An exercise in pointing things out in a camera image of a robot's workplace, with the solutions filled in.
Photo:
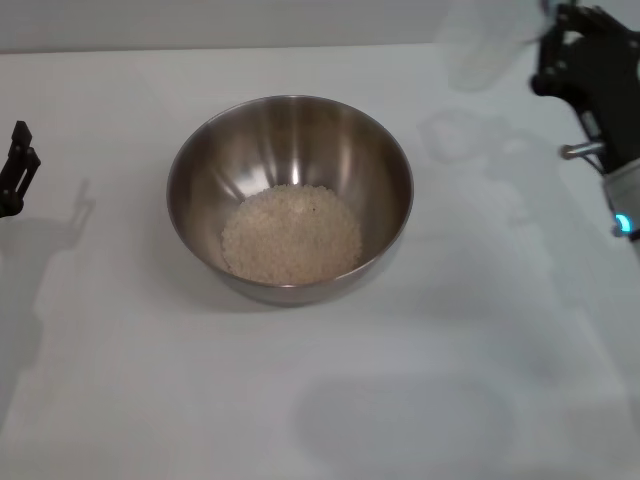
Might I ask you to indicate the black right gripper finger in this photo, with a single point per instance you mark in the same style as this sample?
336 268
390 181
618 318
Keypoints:
550 55
587 17

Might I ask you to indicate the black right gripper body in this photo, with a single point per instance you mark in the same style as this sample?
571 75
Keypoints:
600 85

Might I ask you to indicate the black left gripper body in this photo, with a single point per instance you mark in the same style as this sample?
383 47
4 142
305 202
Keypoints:
7 200

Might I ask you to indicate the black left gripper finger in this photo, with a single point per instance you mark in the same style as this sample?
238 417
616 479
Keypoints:
29 172
21 137

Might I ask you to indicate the clear plastic measuring cup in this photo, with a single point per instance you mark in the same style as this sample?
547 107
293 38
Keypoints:
475 55

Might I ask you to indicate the stainless steel mixing bowl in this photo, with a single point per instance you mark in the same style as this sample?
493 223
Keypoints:
290 150

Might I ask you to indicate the white uncooked rice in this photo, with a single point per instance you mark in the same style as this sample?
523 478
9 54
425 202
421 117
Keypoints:
292 235

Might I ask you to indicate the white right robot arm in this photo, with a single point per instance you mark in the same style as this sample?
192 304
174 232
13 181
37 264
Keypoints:
625 195

